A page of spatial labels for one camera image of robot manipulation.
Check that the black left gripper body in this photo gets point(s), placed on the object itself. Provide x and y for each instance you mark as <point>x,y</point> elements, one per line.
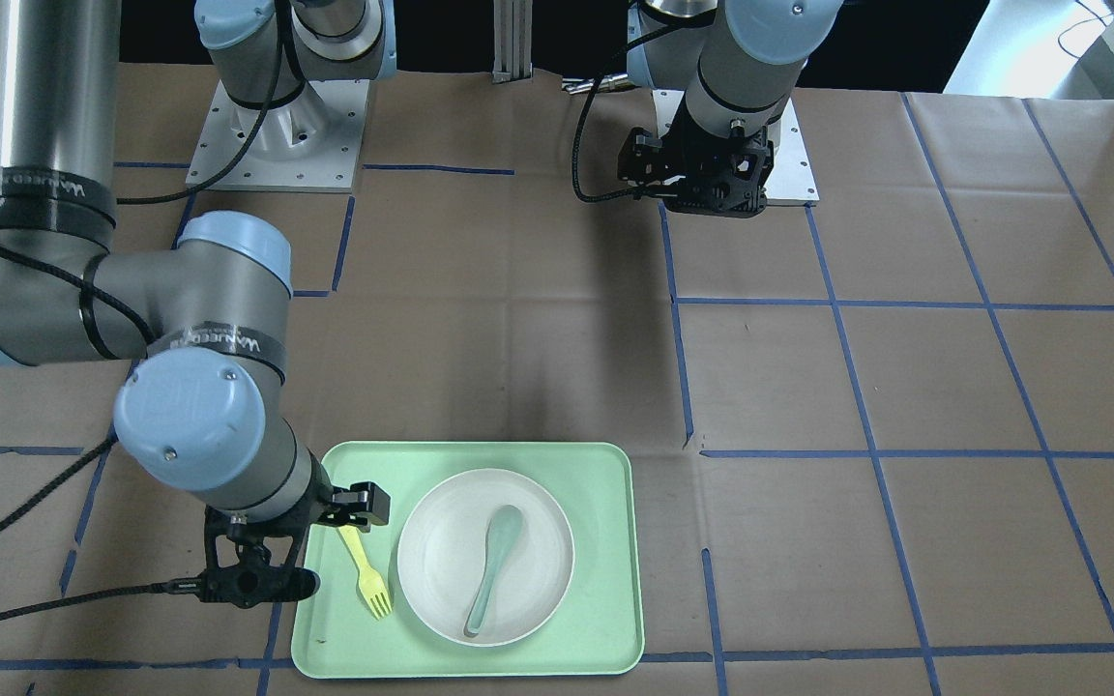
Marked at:
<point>636,158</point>

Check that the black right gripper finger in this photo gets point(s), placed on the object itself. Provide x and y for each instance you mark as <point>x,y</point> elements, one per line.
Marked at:
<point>363,505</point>

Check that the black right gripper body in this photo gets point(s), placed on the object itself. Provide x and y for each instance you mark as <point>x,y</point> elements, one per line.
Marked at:
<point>365,505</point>

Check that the yellow plastic fork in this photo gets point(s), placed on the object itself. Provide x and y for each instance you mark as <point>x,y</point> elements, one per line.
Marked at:
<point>372,587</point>

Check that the white round plate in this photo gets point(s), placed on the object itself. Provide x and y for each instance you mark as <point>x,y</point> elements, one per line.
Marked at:
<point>440,557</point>

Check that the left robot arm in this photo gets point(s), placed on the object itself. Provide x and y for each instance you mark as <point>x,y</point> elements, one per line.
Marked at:
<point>735,64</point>

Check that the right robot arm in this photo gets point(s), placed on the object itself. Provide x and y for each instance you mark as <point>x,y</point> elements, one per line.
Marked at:
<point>204,321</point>

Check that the light green plastic spoon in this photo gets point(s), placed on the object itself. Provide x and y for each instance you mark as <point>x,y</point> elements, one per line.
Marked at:
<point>504,528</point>

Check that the green plastic tray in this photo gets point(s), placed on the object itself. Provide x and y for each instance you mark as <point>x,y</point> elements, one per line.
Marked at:
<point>598,629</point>

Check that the brown paper table cover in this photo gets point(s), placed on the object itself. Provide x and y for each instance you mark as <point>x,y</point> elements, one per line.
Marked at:
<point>872,442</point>

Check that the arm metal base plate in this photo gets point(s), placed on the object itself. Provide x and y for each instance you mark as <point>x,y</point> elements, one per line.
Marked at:
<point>792,183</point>
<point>310,145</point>

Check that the aluminium frame post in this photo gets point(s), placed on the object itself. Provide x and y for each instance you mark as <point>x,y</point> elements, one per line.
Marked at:
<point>512,41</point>

